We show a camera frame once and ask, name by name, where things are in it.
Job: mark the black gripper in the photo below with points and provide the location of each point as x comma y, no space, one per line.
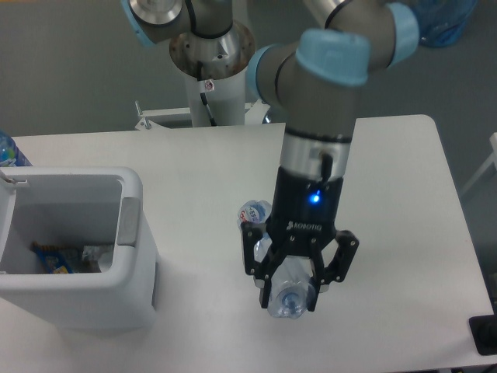
303,211

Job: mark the clear plastic water bottle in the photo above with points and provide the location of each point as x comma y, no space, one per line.
289,295

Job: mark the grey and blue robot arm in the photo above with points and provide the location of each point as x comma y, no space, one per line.
318,81

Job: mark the white trash can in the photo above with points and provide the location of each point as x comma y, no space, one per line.
73,208

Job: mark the crumpled silver wrapper in bin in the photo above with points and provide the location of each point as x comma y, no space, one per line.
98,258

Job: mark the black device at table corner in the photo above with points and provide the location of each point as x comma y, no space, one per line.
483,329

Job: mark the blue snack wrapper in bin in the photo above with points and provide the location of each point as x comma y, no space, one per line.
53,258

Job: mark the blue plastic bag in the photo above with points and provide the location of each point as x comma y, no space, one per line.
441,23

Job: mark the blue bottle at left edge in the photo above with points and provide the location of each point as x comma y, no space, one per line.
10,155

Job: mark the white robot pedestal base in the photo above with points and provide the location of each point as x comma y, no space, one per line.
214,75

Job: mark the white frame at right edge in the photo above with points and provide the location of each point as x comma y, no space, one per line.
482,174

